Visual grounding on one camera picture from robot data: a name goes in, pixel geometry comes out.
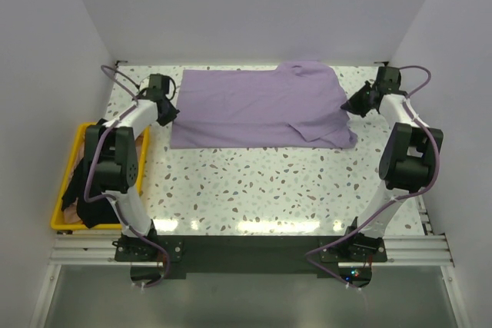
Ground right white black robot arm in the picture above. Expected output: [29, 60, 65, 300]
[341, 66, 444, 261]

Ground purple t shirt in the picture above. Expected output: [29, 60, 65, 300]
[170, 61, 357, 149]

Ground yellow plastic tray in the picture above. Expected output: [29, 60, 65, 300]
[50, 121, 151, 231]

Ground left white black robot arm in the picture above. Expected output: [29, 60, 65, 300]
[83, 74, 179, 260]

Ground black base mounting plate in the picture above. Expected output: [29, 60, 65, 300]
[112, 235, 388, 287]

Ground black t shirt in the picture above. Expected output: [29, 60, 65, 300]
[61, 118, 122, 229]

